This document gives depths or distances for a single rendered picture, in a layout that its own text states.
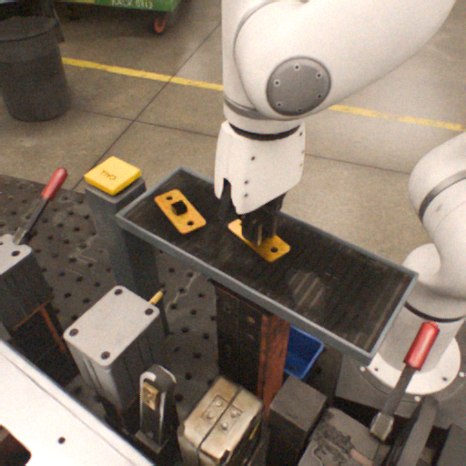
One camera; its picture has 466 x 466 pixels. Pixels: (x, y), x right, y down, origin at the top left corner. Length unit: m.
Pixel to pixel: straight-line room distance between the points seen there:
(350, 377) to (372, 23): 0.71
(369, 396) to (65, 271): 0.76
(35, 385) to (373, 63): 0.58
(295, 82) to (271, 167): 0.17
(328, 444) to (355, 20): 0.42
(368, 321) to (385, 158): 2.30
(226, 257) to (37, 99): 2.63
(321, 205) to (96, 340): 1.94
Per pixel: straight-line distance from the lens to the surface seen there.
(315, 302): 0.55
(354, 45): 0.35
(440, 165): 0.70
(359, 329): 0.54
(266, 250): 0.59
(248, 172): 0.48
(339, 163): 2.71
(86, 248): 1.28
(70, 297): 1.19
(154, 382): 0.56
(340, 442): 0.57
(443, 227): 0.67
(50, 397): 0.70
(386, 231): 2.36
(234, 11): 0.41
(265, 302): 0.54
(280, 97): 0.35
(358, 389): 0.93
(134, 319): 0.60
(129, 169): 0.73
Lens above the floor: 1.60
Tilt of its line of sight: 46 degrees down
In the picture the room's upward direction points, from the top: straight up
